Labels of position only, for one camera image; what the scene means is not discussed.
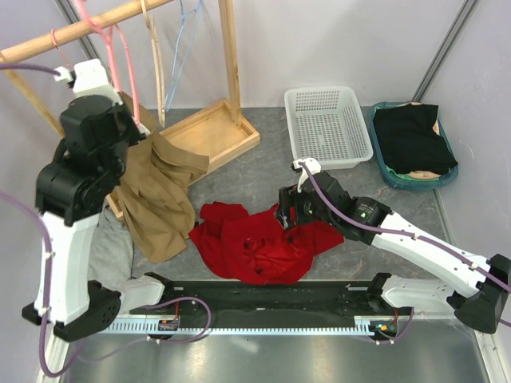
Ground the pink plastic hanger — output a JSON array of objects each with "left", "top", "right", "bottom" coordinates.
[{"left": 75, "top": 0, "right": 141, "bottom": 123}]

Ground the slotted cable duct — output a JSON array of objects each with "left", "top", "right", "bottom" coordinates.
[{"left": 101, "top": 318, "right": 398, "bottom": 336}]

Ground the teal plastic basket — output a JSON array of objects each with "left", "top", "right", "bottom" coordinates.
[{"left": 366, "top": 101, "right": 458, "bottom": 191}]

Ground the tan skirt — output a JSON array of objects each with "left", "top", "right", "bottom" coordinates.
[{"left": 116, "top": 106, "right": 209, "bottom": 263}]

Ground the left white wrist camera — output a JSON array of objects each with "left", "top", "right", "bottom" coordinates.
[{"left": 53, "top": 59, "right": 124, "bottom": 105}]

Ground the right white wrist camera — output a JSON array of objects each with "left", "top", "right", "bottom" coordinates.
[{"left": 291, "top": 157, "right": 322, "bottom": 193}]

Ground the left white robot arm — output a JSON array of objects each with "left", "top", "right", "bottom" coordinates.
[{"left": 22, "top": 95, "right": 176, "bottom": 342}]

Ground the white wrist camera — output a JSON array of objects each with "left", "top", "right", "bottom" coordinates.
[
  {"left": 291, "top": 157, "right": 322, "bottom": 193},
  {"left": 53, "top": 59, "right": 124, "bottom": 105}
]

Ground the black garment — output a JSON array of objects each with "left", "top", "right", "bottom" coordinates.
[{"left": 373, "top": 103, "right": 458, "bottom": 176}]

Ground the wooden hanger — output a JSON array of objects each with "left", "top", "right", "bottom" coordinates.
[{"left": 140, "top": 0, "right": 166, "bottom": 127}]

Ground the white plastic basket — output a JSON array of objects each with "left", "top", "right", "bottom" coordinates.
[{"left": 284, "top": 85, "right": 373, "bottom": 170}]

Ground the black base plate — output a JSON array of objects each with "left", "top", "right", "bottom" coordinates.
[{"left": 137, "top": 277, "right": 420, "bottom": 330}]

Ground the blue wire hanger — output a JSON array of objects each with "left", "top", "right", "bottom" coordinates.
[{"left": 164, "top": 0, "right": 204, "bottom": 112}]

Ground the wooden clothes rack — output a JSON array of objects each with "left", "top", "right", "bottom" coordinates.
[{"left": 0, "top": 0, "right": 262, "bottom": 220}]

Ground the pink wire hanger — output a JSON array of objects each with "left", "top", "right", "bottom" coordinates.
[{"left": 50, "top": 29, "right": 73, "bottom": 70}]

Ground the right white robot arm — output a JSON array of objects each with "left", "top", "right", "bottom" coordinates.
[{"left": 275, "top": 172, "right": 510, "bottom": 334}]

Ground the red garment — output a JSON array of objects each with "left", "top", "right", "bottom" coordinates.
[{"left": 189, "top": 202, "right": 344, "bottom": 285}]

